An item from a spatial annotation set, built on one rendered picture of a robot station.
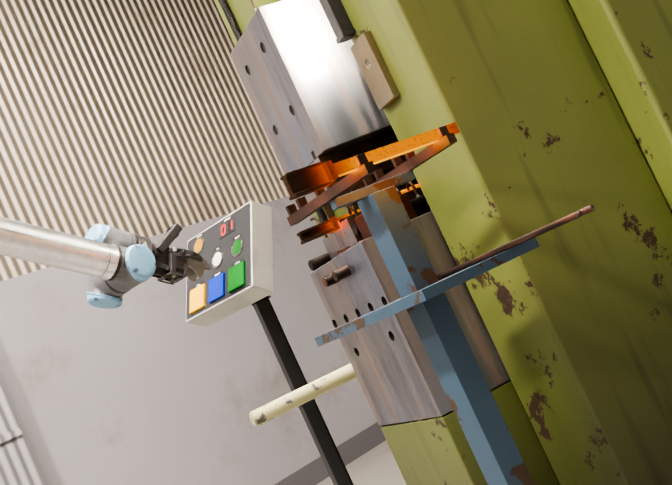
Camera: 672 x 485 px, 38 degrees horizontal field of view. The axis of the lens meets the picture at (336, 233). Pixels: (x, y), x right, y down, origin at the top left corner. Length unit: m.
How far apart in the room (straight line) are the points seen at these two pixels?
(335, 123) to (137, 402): 2.85
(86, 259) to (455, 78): 0.96
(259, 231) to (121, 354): 2.28
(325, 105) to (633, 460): 1.10
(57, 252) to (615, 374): 1.29
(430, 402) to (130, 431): 2.86
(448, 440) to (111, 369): 2.93
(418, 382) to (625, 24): 0.95
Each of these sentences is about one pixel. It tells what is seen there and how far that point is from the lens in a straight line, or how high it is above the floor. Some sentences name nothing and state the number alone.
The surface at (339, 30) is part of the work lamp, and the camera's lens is 2.42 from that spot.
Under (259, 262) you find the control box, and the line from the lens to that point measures 2.87.
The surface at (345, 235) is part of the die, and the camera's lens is 2.51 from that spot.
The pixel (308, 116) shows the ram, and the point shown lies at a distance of 2.46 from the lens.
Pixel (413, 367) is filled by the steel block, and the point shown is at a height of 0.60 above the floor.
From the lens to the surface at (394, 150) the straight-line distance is 1.87.
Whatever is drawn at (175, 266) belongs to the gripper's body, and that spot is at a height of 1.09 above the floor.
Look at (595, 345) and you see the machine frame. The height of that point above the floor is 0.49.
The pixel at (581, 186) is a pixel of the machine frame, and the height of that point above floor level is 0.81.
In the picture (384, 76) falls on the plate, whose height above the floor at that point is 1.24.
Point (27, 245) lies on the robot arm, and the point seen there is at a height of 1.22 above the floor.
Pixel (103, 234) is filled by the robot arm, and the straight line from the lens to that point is 2.63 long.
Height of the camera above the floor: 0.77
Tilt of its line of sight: 5 degrees up
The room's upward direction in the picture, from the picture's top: 25 degrees counter-clockwise
